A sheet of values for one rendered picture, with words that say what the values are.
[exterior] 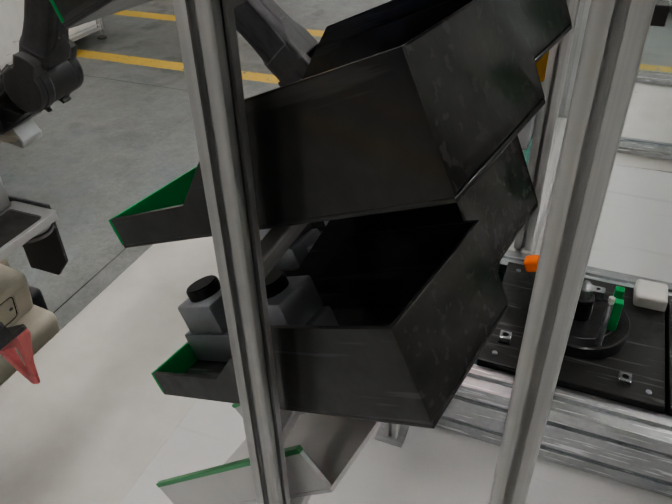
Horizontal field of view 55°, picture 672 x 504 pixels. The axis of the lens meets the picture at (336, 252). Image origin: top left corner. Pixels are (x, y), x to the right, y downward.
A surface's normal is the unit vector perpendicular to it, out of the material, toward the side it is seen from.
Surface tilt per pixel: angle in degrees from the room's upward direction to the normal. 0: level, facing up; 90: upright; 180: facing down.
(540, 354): 90
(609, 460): 90
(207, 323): 90
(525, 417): 90
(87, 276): 0
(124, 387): 0
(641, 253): 0
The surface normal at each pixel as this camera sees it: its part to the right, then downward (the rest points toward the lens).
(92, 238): -0.03, -0.80
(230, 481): -0.53, 0.51
